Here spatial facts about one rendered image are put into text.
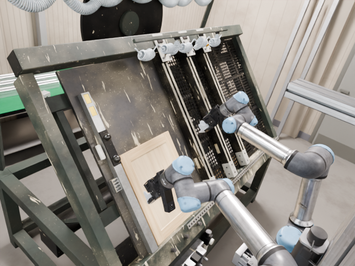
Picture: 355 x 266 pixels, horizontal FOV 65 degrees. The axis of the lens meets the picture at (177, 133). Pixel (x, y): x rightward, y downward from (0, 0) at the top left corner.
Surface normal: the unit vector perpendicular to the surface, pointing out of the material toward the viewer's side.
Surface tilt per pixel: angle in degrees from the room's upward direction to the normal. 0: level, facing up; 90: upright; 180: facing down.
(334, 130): 90
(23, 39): 90
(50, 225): 0
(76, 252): 0
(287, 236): 7
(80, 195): 50
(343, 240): 90
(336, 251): 90
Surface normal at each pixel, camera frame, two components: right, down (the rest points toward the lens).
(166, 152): 0.69, -0.22
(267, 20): -0.67, 0.29
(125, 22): 0.78, 0.42
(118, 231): 0.15, -0.84
